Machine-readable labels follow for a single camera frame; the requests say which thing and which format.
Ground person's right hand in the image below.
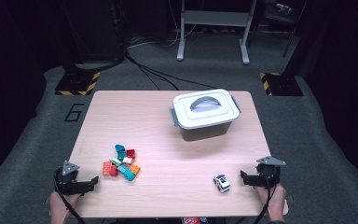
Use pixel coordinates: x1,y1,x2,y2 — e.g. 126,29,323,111
255,183,289,222

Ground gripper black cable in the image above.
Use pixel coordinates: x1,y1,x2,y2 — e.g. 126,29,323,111
53,169,88,224
253,174,278,224

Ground white floor cable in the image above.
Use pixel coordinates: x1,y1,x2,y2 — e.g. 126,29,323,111
127,31,200,49

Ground white toy car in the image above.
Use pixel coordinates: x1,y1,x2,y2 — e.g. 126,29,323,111
213,174,231,194

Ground salmon orange toy block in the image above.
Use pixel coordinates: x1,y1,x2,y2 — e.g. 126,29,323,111
102,161,113,176

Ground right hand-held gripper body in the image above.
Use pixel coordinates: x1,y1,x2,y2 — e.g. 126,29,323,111
255,155,287,189

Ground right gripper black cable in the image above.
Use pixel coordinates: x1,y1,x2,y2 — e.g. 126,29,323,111
253,174,278,224

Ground thin black floor cable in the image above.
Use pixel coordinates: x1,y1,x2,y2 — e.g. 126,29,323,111
136,64,181,91
125,54,218,91

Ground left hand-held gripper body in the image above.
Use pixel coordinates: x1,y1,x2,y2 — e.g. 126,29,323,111
54,160,81,196

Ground dark cabinet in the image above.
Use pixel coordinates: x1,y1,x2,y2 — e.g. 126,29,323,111
60,0,127,63

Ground person's left hand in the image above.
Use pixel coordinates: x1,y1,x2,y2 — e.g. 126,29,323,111
49,189,82,224

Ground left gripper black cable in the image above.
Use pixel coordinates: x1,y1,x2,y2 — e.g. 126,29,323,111
53,169,88,224

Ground clear brown storage box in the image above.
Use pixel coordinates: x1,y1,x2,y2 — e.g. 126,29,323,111
169,94,242,143

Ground red printed item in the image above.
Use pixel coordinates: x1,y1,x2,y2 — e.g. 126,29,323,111
182,217,209,224

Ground white lid with grey handle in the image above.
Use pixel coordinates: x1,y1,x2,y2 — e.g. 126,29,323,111
171,89,241,131

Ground grey camera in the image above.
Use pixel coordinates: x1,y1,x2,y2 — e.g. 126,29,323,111
274,2,294,15

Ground black tripod leg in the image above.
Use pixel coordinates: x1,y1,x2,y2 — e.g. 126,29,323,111
282,12,307,59

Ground black stand post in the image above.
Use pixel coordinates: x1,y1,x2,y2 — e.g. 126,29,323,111
57,0,82,76
283,0,321,77

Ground black yellow striped floor plate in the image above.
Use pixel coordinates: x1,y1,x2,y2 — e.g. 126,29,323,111
259,72,305,97
54,70,102,97

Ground white metal desk frame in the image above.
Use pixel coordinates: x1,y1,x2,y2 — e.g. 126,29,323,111
176,0,258,65

